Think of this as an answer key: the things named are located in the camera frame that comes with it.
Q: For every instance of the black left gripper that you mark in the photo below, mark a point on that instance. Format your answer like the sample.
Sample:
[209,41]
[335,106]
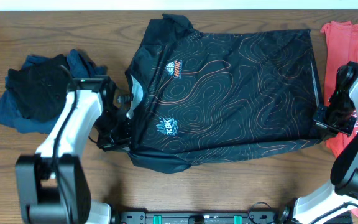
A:
[124,142]

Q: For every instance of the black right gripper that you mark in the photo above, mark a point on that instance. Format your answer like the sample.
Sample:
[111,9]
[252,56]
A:
[346,130]

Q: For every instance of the black orange-patterned t-shirt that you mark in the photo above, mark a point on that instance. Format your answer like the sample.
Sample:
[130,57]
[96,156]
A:
[209,97]

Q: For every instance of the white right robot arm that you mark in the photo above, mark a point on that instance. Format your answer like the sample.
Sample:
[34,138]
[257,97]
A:
[340,193]

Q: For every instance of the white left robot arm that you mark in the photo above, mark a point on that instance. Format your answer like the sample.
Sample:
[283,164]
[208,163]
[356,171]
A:
[51,184]

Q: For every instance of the red t-shirt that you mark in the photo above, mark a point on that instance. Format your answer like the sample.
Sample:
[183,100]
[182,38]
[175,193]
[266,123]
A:
[342,45]

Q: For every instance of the black folded polo shirt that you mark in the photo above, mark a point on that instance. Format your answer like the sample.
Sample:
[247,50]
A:
[40,90]

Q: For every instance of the navy blue folded shirt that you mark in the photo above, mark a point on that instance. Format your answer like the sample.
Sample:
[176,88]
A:
[79,66]

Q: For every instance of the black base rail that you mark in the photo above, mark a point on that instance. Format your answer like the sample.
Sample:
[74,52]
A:
[254,215]

